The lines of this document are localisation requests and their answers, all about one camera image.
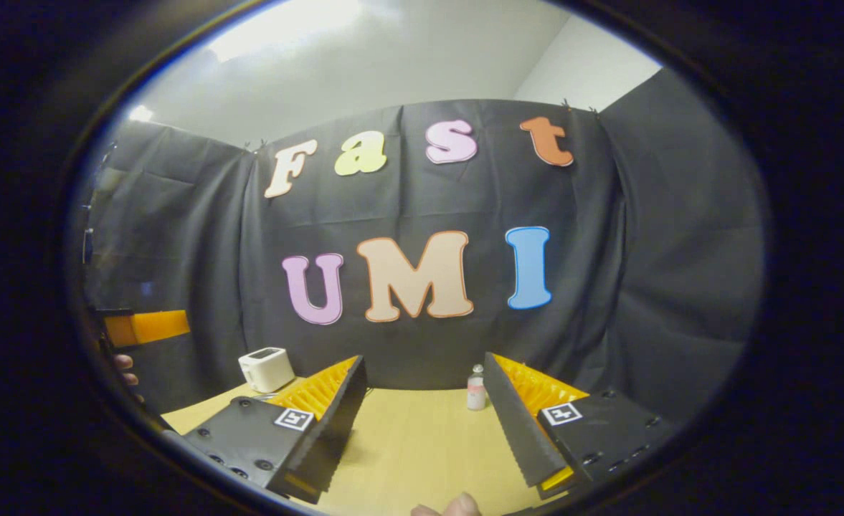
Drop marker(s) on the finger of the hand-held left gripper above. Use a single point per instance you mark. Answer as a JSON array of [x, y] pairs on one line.
[[153, 327]]

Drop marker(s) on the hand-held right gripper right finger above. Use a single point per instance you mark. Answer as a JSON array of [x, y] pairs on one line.
[[518, 430]]

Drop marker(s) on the white toaster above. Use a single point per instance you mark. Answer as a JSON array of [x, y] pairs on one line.
[[265, 369]]

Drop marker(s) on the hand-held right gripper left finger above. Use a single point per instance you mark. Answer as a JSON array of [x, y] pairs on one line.
[[332, 430]]

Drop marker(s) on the clear bottle with pink label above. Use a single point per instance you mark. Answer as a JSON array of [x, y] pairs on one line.
[[476, 390]]

